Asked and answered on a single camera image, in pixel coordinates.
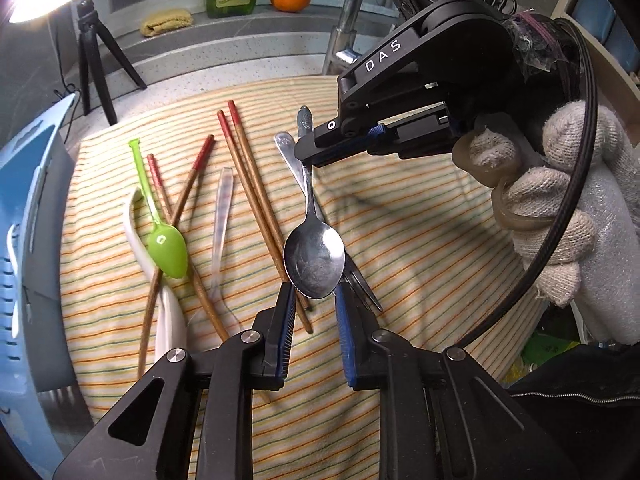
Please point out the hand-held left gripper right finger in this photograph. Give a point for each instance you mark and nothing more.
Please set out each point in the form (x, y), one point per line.
(347, 342)

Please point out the person's right forearm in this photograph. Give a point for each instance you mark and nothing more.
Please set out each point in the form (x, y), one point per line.
(615, 310)

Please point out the person's dark jacket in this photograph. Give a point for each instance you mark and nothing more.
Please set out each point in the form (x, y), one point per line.
(575, 425)

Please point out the black tripod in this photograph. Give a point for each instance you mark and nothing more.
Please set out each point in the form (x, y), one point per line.
(92, 45)

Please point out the red-tipped wooden chopstick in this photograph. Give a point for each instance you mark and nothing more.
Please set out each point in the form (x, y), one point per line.
(241, 165)
(159, 185)
(192, 175)
(251, 157)

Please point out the yellow sponge cloth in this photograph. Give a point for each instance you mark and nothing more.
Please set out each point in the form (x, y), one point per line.
(167, 21)

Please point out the person's right hand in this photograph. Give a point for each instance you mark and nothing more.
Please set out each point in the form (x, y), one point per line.
(565, 195)

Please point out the metal spoon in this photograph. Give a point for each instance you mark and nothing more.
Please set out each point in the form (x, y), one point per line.
(315, 260)

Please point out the green plastic bag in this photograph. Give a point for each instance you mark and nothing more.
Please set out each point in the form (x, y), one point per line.
(547, 350)

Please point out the metal fork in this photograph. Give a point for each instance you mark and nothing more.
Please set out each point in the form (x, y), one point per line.
(290, 152)

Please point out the clear plastic spoon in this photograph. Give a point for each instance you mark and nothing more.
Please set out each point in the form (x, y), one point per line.
(222, 210)

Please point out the green plastic spoon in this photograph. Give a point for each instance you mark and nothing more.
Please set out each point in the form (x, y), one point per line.
(167, 255)

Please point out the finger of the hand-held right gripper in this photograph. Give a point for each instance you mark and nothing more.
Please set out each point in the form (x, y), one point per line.
(340, 152)
(400, 47)

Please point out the blue plastic basket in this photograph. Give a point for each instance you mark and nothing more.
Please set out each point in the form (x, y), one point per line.
(45, 160)

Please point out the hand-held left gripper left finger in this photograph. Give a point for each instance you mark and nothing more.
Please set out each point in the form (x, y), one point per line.
(285, 332)

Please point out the chrome faucet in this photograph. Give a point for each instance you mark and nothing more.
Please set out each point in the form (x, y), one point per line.
(347, 15)

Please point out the striped cloth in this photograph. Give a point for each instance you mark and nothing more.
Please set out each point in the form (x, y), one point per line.
(425, 240)

